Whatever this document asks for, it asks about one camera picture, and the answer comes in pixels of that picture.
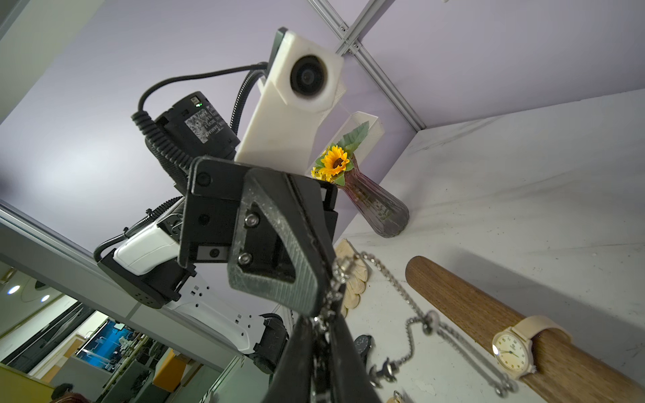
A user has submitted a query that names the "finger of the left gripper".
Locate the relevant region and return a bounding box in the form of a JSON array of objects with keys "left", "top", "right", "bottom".
[
  {"left": 227, "top": 168, "right": 334, "bottom": 317},
  {"left": 289, "top": 175, "right": 339, "bottom": 262}
]

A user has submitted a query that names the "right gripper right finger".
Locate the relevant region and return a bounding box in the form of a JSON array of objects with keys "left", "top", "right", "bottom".
[{"left": 329, "top": 316, "right": 381, "bottom": 403}]

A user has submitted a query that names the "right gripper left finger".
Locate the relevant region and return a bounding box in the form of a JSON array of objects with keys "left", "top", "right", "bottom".
[{"left": 263, "top": 317, "right": 314, "bottom": 403}]

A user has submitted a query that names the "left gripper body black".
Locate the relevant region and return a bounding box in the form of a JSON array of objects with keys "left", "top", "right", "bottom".
[{"left": 178, "top": 155, "right": 339, "bottom": 270}]

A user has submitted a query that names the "silver chain bracelet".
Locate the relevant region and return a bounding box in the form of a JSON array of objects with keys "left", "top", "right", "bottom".
[{"left": 309, "top": 251, "right": 519, "bottom": 399}]

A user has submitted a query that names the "cream strap wrist watch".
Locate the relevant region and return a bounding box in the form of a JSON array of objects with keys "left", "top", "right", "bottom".
[{"left": 492, "top": 316, "right": 572, "bottom": 380}]

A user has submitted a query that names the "wooden watch stand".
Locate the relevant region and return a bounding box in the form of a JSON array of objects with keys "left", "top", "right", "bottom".
[{"left": 406, "top": 256, "right": 644, "bottom": 402}]

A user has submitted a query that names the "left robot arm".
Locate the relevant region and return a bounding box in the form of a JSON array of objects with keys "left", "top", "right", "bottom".
[{"left": 93, "top": 92, "right": 338, "bottom": 374}]

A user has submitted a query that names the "black wrist watch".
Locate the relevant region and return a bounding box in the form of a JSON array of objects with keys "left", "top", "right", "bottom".
[{"left": 354, "top": 334, "right": 374, "bottom": 366}]

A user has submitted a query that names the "yellow sunflower bouquet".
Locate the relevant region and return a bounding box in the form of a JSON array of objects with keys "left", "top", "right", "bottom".
[{"left": 310, "top": 133, "right": 362, "bottom": 186}]

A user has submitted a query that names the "lower white mesh shelf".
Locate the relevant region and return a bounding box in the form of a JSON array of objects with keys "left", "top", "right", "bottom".
[{"left": 310, "top": 112, "right": 385, "bottom": 167}]

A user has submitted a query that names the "purple glass vase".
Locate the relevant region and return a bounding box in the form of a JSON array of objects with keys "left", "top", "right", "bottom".
[{"left": 342, "top": 157, "right": 410, "bottom": 238}]

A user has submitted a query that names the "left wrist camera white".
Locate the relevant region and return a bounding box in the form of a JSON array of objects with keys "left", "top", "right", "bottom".
[{"left": 234, "top": 28, "right": 344, "bottom": 175}]

